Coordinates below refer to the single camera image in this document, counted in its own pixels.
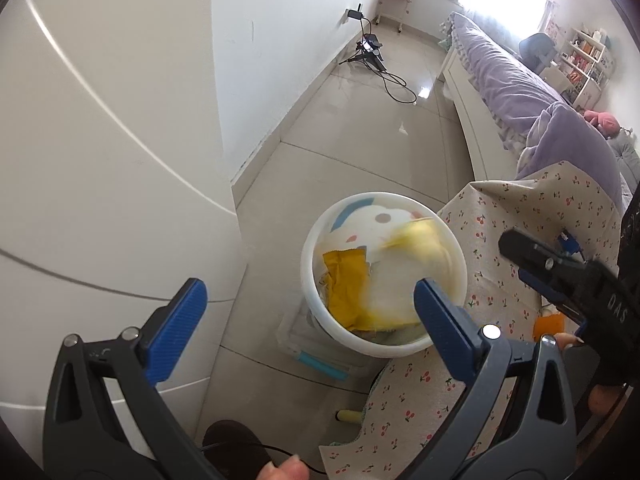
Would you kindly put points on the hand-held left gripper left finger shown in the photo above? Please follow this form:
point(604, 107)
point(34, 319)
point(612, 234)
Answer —
point(180, 327)

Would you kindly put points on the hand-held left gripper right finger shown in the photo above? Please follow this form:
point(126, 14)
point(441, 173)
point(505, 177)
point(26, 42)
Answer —
point(440, 330)

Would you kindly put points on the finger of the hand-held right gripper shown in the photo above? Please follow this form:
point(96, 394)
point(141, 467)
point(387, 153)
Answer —
point(535, 255)
point(532, 280)

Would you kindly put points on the yellow and white bag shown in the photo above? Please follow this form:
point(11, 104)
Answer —
point(425, 250)

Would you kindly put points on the yellow snack packet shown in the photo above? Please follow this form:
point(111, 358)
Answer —
point(350, 285)

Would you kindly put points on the white patterned trash bin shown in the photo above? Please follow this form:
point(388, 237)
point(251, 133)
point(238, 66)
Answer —
point(360, 220)

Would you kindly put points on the person's right hand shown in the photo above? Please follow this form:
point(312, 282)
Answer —
point(602, 400)

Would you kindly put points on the person's left hand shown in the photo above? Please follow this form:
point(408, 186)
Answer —
point(285, 470)

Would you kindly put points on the dark blue small box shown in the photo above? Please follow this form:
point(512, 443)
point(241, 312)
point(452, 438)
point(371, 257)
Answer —
point(567, 245)

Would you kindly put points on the orange fruit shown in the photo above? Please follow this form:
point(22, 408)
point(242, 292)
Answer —
point(547, 327)

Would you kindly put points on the cherry print tablecloth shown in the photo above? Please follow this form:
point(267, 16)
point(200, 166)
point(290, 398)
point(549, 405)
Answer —
point(415, 410)

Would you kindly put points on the yellow table foot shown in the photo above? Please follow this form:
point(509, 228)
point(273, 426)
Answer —
point(350, 416)

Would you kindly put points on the dark slipper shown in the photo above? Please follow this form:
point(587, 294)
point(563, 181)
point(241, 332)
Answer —
point(230, 445)

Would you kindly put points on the grey pillow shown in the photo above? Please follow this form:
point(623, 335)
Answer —
point(630, 160)

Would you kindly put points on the pink plush toy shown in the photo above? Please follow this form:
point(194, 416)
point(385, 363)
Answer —
point(605, 122)

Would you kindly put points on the white wardrobe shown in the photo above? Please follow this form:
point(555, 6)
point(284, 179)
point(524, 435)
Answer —
point(100, 160)

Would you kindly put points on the bed with purple cover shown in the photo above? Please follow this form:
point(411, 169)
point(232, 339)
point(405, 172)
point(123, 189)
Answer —
point(500, 70)

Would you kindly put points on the white bookshelf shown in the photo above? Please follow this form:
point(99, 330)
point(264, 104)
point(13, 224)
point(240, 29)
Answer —
point(585, 60)

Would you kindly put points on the grey blue office chair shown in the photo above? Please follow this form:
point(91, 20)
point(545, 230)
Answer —
point(537, 47)

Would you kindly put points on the black tripod device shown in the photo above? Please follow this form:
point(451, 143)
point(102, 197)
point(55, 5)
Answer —
point(372, 45)

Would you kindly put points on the white bed frame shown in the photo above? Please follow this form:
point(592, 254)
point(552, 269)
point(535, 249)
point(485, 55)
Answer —
point(475, 110)

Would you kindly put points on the black wall power adapter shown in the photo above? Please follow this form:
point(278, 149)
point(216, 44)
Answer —
point(355, 14)

